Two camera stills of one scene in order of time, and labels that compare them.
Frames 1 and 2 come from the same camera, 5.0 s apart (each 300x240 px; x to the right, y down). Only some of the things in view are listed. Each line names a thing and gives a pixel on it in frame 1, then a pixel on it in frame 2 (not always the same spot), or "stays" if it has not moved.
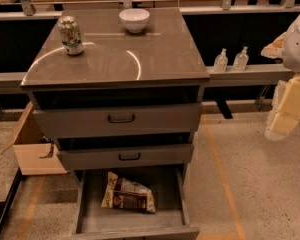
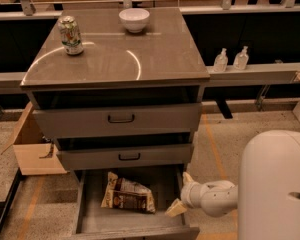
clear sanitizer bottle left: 221,61 stays
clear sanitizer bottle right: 241,59 stays
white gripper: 298,45 -> 189,194
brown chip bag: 124,193 stays
